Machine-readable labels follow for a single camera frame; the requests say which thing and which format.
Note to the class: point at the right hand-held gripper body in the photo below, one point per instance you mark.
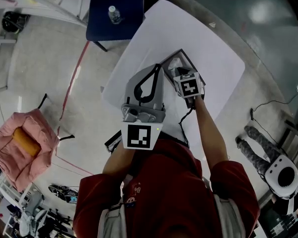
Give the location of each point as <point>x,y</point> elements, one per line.
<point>188,87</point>

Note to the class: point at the person's red shirt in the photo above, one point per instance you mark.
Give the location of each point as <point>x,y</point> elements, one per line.
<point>169,195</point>

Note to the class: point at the blue chair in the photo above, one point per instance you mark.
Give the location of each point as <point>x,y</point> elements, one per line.
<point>106,31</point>

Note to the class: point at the clear water bottle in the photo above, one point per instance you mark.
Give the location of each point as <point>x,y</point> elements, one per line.
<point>114,15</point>

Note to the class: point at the white desk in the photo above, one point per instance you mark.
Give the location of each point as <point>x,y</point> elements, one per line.
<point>0,42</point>

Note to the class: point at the black backpack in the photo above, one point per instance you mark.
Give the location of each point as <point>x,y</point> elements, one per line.
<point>15,21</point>

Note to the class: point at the person's right forearm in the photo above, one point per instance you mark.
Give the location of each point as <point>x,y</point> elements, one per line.
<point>211,133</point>

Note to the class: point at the black patterned bag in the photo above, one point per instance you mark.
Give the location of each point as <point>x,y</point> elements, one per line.
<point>63,193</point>

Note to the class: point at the person's left forearm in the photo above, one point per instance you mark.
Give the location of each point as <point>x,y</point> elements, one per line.
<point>116,160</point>

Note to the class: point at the clear plastic item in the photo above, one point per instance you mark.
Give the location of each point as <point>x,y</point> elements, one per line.
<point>174,63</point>

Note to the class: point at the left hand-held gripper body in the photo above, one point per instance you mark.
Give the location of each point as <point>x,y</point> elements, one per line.
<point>139,137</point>

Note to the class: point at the pink cushioned armchair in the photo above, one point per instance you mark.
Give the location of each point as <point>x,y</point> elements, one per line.
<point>37,133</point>

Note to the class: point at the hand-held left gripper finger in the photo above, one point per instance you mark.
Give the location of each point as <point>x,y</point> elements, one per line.
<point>131,90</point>
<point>159,95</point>

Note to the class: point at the orange roll cushion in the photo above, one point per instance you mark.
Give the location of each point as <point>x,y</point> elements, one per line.
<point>26,141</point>

